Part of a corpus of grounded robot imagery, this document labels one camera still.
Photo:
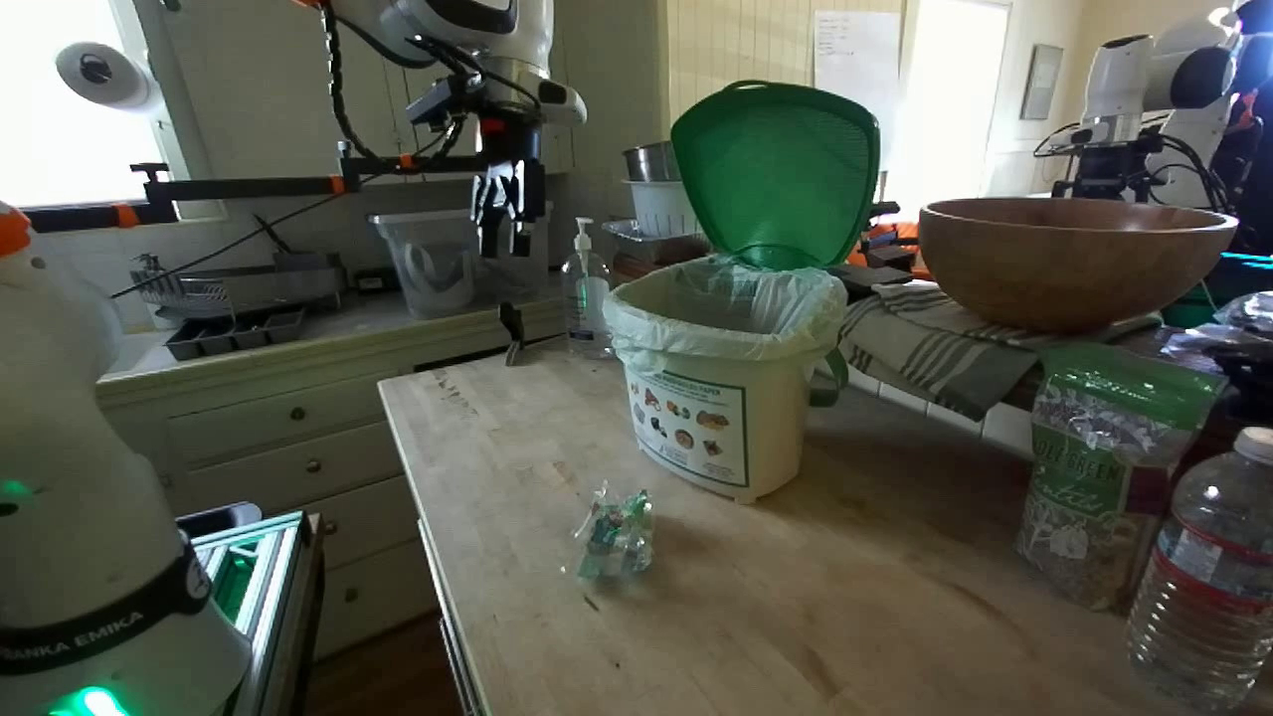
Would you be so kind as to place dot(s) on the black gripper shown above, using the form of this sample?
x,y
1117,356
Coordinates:
x,y
506,190

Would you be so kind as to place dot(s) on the white compost trash can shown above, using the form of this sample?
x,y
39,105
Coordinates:
x,y
718,423

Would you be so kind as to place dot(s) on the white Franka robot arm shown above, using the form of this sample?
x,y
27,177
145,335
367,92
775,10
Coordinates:
x,y
80,463

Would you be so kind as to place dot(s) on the clear soap pump bottle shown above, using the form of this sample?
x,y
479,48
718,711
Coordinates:
x,y
586,283

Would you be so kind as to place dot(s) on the green trash can lid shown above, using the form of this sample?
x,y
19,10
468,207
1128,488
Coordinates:
x,y
779,174

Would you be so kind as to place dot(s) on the full capped water bottle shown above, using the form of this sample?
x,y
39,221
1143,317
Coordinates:
x,y
1207,584

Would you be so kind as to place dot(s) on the clear plastic storage container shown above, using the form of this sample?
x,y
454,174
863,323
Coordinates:
x,y
432,264

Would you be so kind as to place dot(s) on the translucent pale green bin liner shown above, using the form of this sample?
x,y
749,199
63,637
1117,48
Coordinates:
x,y
722,311

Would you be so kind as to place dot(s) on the dark dish tray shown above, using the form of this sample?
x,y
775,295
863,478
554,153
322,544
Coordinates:
x,y
237,331

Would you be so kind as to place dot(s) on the white paper sheet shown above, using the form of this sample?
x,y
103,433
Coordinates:
x,y
857,60

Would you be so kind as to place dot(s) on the white paper towel roll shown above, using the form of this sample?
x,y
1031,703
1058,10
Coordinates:
x,y
107,72

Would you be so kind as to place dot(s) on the striped white dish towel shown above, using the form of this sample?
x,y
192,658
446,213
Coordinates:
x,y
940,353

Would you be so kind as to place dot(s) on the large wooden bowl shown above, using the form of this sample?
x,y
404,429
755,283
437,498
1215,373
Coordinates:
x,y
1068,264

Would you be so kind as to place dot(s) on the green printed bag pack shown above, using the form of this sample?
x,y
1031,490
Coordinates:
x,y
1095,451

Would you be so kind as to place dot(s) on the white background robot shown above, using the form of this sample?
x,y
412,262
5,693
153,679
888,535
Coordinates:
x,y
1141,92

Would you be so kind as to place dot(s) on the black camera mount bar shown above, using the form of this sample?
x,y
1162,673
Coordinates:
x,y
263,183

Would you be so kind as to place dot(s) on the small framed wall picture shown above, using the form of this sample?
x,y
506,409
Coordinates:
x,y
1044,80

